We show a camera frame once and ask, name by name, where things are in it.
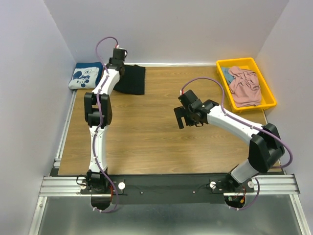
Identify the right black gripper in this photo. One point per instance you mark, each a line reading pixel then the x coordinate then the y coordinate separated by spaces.
pixel 180 111

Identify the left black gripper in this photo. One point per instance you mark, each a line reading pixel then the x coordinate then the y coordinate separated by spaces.
pixel 109 59

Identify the black t-shirt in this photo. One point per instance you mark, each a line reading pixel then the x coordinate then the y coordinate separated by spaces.
pixel 133 80

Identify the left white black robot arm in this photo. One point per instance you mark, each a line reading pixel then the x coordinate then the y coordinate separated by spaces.
pixel 98 116

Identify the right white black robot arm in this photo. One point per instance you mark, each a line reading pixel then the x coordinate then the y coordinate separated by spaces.
pixel 264 145

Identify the folded blue cartoon t-shirt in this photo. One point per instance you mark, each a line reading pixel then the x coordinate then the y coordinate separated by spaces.
pixel 86 76

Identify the light blue garment in bin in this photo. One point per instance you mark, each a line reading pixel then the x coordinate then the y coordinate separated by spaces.
pixel 228 77

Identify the pink t-shirt in bin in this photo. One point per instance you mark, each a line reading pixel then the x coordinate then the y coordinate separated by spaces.
pixel 245 88

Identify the yellow plastic bin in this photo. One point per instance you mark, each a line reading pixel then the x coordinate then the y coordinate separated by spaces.
pixel 268 100

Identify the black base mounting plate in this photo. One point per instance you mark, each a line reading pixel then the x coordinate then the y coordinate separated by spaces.
pixel 102 202

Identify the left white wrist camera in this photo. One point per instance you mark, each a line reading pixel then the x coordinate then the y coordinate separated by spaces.
pixel 119 54

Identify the aluminium frame rail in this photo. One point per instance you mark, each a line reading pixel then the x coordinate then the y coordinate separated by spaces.
pixel 273 184

